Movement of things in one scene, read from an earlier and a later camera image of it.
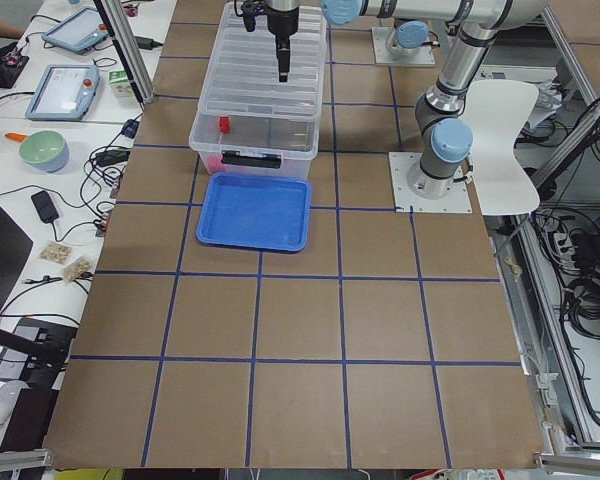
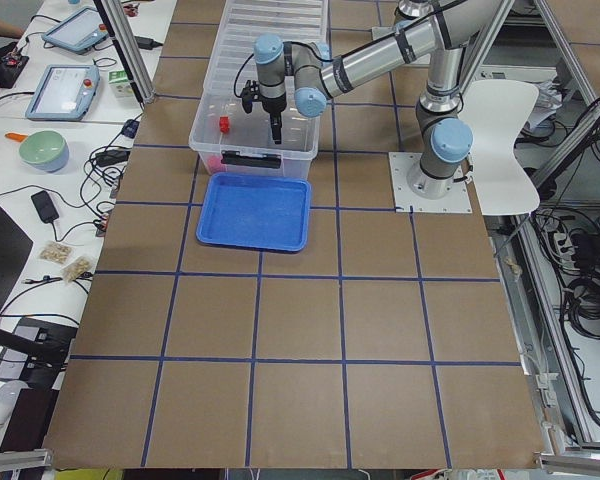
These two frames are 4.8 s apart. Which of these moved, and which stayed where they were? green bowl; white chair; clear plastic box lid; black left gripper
Moved: clear plastic box lid; black left gripper
Stayed: white chair; green bowl
